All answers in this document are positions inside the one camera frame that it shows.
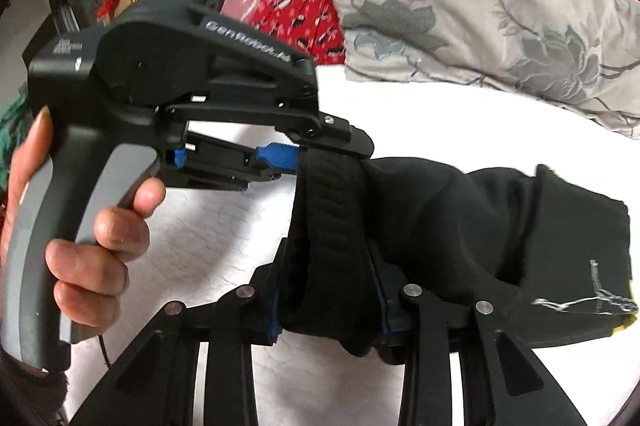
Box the grey floral pillow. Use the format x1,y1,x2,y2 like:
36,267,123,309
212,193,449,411
307,0,640,139

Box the white quilted bedspread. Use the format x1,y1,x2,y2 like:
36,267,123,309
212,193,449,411
60,64,640,426

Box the person's left hand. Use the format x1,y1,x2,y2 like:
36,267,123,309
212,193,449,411
0,106,167,336

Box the person's left forearm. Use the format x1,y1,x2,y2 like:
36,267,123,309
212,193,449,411
0,346,71,426

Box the black pants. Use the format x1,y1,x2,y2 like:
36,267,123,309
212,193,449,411
277,150,638,364

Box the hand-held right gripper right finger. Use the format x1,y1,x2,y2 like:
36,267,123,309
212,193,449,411
369,251,591,426

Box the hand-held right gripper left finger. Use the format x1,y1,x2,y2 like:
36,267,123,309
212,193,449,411
70,239,289,426

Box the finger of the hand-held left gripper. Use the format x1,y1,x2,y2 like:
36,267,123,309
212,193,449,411
165,104,374,158
167,131,302,193

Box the green patterned cloth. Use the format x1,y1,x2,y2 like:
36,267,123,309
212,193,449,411
0,96,31,167

